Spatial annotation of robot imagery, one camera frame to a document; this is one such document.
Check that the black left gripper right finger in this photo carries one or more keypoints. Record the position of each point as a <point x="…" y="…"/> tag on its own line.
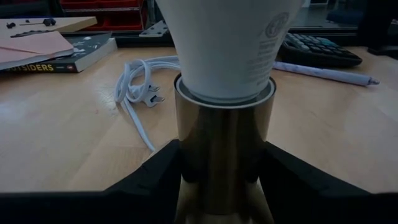
<point x="317" y="205"/>

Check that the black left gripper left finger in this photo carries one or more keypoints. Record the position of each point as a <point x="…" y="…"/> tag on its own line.
<point x="93" y="208"/>

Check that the brass lamp base with socket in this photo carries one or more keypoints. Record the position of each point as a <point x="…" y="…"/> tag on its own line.
<point x="222" y="149"/>

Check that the white lightbulb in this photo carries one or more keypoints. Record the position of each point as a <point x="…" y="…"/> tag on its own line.
<point x="224" y="46"/>

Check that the small black screw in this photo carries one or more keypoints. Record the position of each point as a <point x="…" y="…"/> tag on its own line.
<point x="11" y="25"/>

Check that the lavender pen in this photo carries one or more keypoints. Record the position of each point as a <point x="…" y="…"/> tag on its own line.
<point x="326" y="74"/>

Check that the black desk calculator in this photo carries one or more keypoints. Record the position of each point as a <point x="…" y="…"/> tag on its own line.
<point x="320" y="49"/>

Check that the black paperback book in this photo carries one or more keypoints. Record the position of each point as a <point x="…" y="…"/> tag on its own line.
<point x="87" y="51"/>

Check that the light wooden desk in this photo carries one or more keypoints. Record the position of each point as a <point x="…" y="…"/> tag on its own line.
<point x="71" y="24"/>

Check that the black knob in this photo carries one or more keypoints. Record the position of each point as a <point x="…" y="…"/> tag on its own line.
<point x="49" y="21"/>

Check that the red storage bins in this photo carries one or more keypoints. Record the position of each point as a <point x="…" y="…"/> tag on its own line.
<point x="105" y="15"/>

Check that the black allen key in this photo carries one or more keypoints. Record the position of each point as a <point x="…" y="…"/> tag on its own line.
<point x="31" y="23"/>

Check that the silver frame bracket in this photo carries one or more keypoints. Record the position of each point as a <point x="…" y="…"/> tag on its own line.
<point x="154" y="29"/>

